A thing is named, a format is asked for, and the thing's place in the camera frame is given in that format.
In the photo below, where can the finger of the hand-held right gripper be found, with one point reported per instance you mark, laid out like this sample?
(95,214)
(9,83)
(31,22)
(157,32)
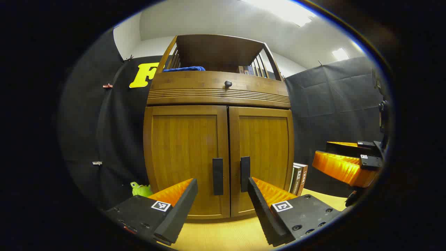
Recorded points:
(341,169)
(348,149)

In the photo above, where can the green frog plush toy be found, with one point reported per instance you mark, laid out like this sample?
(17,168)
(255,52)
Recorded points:
(141,190)

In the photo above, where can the brown book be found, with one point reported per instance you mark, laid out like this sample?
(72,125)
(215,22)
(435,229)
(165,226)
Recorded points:
(301,179)

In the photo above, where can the wooden shoe cabinet door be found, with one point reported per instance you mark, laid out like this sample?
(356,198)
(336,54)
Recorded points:
(181,146)
(268,143)

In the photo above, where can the row of small books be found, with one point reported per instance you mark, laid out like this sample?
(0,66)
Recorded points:
(246,70)

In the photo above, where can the blue cloth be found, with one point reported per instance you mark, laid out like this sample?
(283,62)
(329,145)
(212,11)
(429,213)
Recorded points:
(184,69)

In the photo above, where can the wooden drawer with black knob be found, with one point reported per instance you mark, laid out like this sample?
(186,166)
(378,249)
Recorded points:
(191,83)

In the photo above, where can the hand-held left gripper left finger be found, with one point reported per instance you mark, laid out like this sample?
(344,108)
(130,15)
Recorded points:
(181,209)

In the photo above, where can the wooden double-door shoe cabinet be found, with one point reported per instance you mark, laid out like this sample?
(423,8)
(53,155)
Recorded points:
(212,50)

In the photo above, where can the large ceiling light panel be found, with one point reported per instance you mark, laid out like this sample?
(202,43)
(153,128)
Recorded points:
(285,10)

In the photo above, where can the small dark clip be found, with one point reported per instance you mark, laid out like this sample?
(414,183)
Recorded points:
(129,58)

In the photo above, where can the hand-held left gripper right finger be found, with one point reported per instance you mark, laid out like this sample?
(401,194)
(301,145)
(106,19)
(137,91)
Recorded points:
(261,209)

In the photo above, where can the black backdrop cloth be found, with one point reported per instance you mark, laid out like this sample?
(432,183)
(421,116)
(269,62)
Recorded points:
(104,132)

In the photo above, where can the small ceiling light panel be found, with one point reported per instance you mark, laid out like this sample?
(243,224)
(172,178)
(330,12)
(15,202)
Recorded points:
(340,54)

